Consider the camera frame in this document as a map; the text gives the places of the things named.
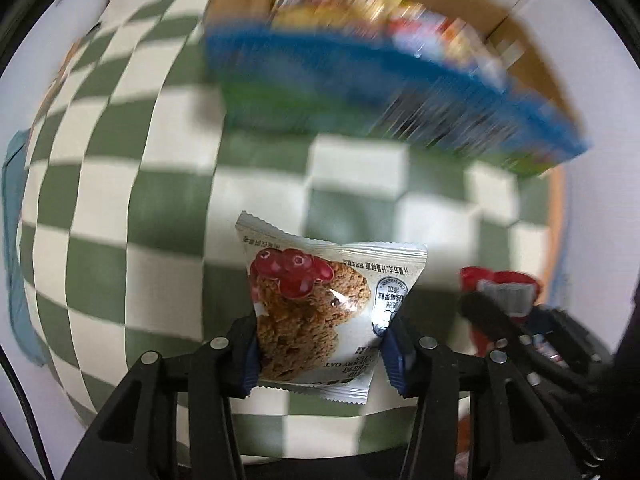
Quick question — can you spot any small red packet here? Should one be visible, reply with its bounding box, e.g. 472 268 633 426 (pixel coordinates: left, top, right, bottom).
459 266 542 356

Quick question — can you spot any white oat cookie packet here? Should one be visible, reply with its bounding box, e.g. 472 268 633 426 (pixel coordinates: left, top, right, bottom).
235 212 427 404

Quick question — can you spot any green white checkered mat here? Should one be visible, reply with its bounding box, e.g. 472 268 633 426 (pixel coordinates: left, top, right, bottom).
17 0 554 426

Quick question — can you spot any open cardboard milk box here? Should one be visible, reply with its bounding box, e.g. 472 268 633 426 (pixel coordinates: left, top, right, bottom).
205 0 588 175

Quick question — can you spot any blue bed sheet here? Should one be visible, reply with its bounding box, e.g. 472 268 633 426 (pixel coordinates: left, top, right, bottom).
1 130 47 367

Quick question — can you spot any black cable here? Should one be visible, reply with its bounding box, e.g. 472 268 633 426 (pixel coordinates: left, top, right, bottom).
0 343 57 480

